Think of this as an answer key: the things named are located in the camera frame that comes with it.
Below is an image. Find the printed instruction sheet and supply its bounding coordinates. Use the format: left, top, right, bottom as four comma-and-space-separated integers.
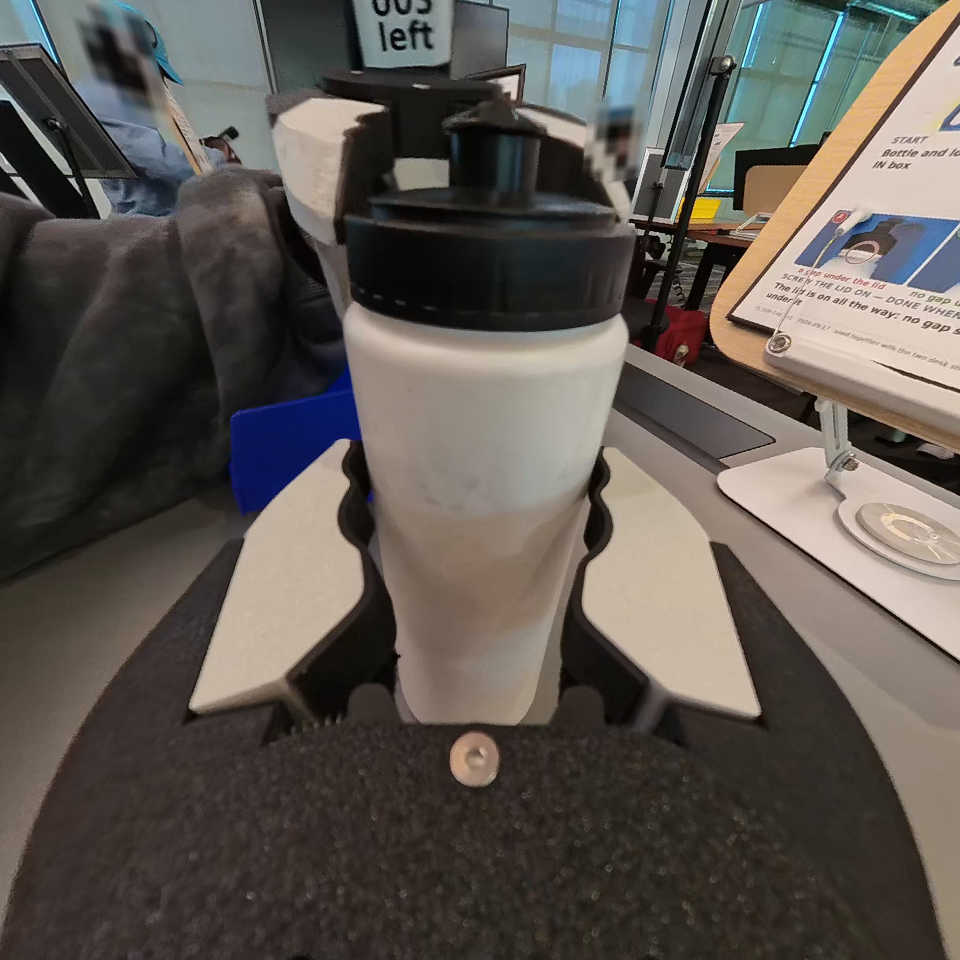
727, 11, 960, 395

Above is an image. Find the black bottle lid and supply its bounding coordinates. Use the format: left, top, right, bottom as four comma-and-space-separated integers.
343, 99, 637, 333

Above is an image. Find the black wall screen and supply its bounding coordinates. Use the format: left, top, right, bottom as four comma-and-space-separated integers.
450, 0, 511, 80

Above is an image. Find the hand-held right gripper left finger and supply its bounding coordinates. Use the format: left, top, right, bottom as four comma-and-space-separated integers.
187, 439, 399, 724

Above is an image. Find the small standing sign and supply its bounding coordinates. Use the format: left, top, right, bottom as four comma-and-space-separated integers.
697, 122, 746, 198

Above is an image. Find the blue plastic bin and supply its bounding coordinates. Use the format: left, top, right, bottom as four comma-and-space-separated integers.
228, 367, 374, 515

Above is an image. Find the white plastic bottle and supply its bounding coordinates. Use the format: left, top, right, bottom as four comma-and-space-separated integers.
342, 303, 630, 725

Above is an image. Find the person's left forearm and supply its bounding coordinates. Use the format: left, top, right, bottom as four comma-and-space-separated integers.
0, 168, 348, 582

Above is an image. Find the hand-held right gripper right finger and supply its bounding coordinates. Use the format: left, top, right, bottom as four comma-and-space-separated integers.
561, 447, 763, 730

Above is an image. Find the red floor bag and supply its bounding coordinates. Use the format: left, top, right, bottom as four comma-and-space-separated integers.
654, 302, 711, 370

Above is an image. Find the black stanchion pole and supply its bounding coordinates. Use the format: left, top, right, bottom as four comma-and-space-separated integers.
643, 56, 738, 352

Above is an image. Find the instruction sheet on wooden stand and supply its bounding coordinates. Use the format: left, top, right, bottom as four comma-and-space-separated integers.
708, 0, 960, 665

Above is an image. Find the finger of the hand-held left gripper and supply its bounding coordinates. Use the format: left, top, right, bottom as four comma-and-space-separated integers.
268, 97, 391, 300
523, 105, 636, 224

